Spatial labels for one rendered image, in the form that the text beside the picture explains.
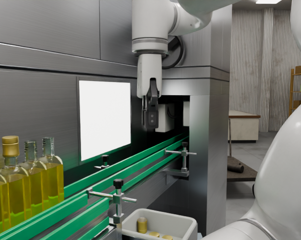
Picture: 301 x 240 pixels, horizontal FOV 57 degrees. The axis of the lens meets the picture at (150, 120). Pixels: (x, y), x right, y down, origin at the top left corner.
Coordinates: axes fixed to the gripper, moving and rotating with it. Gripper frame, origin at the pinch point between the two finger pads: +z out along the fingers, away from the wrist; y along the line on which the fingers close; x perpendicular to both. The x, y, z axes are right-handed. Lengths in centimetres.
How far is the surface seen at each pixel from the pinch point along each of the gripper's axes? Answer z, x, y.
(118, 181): 19.0, -7.5, -11.1
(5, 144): 5.0, -32.9, 0.9
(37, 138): 8.0, -32.1, -23.8
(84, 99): -3.2, -19.4, -44.3
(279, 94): 8, 581, -837
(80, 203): 25.0, -18.2, -11.5
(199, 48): -29, 39, -82
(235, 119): 73, 323, -636
